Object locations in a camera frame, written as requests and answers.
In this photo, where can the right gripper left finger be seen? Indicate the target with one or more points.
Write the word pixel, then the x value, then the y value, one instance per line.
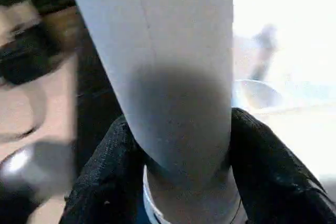
pixel 105 182

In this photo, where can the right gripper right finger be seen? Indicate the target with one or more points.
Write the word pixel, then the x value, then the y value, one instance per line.
pixel 275 182

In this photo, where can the white plastic table top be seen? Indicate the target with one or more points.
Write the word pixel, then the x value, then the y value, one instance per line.
pixel 288 64

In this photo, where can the white plastic table leg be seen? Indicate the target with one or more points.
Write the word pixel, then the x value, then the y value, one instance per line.
pixel 162 64

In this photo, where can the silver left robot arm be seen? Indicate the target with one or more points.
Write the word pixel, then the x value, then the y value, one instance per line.
pixel 31 166

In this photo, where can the black bag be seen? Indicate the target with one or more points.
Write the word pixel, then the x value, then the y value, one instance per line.
pixel 26 61

